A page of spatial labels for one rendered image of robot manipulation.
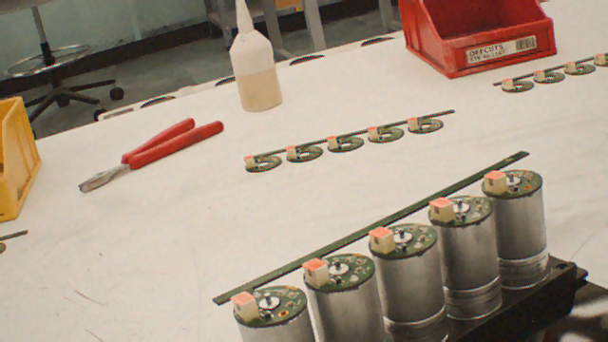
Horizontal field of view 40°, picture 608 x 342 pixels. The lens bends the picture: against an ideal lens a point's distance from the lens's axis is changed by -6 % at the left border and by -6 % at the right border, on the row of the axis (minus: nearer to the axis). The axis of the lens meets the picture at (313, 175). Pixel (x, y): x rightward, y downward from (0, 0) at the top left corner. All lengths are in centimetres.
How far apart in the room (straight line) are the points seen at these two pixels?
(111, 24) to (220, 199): 424
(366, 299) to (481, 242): 5
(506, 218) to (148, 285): 21
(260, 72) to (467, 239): 40
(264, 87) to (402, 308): 41
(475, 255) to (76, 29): 449
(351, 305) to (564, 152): 26
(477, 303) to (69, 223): 32
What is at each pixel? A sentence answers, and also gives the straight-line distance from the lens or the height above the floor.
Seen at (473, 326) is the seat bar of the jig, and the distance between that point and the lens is 34.
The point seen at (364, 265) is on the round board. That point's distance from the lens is 30.
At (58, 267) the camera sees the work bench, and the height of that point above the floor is 75.
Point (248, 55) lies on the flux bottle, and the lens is 69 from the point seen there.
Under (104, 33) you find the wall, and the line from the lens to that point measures 478.
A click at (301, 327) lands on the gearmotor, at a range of 29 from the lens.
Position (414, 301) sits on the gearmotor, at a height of 79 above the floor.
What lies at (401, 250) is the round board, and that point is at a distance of 31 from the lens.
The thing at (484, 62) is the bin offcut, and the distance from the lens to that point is 70.
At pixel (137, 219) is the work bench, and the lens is 56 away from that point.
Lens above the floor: 95
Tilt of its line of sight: 22 degrees down
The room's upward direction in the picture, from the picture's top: 12 degrees counter-clockwise
